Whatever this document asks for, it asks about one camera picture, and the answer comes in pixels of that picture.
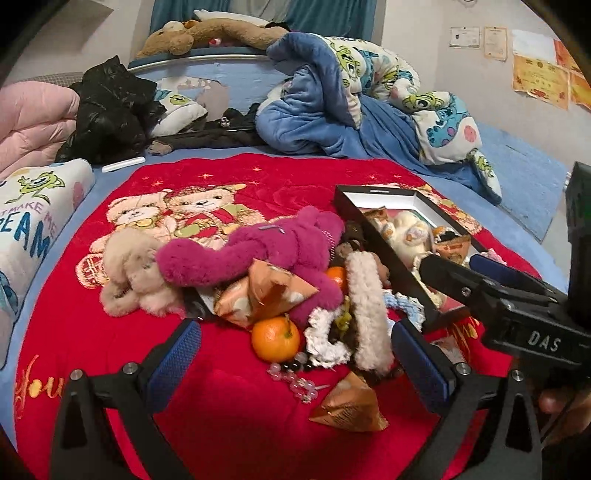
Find white plush toy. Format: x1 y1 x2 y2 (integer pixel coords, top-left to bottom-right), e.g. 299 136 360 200
382 210 435 269

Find blue and white scrunchie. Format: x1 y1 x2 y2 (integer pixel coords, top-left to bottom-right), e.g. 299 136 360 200
382 292 424 326

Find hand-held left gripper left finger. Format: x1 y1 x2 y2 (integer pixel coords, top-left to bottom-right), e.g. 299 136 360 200
48 318 204 480

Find clear bead bracelet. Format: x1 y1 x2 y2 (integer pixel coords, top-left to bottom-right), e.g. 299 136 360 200
267 362 331 404

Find white wall paper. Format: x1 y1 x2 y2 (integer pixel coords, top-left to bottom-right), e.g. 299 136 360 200
512 29 556 63

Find white wall certificate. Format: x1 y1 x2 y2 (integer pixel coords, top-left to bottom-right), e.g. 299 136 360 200
449 26 481 49

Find mandarin orange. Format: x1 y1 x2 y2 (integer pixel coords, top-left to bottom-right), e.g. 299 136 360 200
250 315 302 364
324 266 348 296

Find small brown plush toy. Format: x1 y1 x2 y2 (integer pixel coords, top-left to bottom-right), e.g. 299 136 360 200
333 220 391 289

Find person's right hand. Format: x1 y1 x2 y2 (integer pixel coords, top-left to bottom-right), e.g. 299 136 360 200
538 388 591 444

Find black flat case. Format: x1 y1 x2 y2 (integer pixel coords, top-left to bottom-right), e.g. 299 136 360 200
182 287 220 320

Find white knitted scrunchie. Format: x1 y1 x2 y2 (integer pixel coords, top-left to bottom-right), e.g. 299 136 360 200
304 305 352 369

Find blue monster print quilt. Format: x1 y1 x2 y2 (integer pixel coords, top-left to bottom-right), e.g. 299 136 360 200
255 31 503 206

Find beige plush rabbit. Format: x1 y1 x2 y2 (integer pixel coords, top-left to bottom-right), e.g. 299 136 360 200
99 228 186 318

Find large yellow wall certificate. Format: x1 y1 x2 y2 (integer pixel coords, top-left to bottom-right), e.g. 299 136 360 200
512 53 570 110

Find teal curtain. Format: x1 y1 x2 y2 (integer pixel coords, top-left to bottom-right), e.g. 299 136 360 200
150 0 378 46

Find white stick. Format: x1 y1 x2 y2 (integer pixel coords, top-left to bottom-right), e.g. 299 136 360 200
101 156 147 174

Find pink quilt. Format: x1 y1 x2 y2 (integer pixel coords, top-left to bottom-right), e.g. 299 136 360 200
0 80 81 183

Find orange wall certificate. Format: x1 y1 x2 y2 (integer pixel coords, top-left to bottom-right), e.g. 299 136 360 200
553 38 583 75

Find white soft toy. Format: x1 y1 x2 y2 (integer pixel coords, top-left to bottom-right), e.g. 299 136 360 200
191 8 271 27

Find large monster print pillow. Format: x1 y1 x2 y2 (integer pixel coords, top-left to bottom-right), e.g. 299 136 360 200
0 158 97 370

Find dark garment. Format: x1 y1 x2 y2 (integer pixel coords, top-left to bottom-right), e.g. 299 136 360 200
148 102 269 156

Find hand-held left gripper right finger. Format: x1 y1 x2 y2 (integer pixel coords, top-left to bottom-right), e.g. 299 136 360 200
390 318 544 480

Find black shallow box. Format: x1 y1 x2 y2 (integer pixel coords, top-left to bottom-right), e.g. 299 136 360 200
334 184 491 334

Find cream fluffy hair band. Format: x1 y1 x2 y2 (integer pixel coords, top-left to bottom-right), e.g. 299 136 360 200
345 251 394 372

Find magenta plush toy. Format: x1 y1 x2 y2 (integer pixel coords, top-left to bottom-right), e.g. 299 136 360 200
156 205 352 329

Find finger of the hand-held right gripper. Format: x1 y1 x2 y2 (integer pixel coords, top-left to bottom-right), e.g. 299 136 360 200
468 254 562 299
418 254 498 319

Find small monster print pillow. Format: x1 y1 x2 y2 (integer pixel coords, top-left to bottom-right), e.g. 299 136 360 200
150 88 209 138

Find blue headboard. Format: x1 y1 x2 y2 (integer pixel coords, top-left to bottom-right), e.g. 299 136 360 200
127 45 296 121

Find red bear print blanket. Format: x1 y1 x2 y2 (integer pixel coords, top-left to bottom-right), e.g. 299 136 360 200
11 153 546 480

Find black puffer jacket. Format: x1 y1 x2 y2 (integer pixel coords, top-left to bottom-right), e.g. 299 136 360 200
55 55 167 164

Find cream wall certificate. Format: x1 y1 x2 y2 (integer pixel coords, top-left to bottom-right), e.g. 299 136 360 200
483 26 509 61

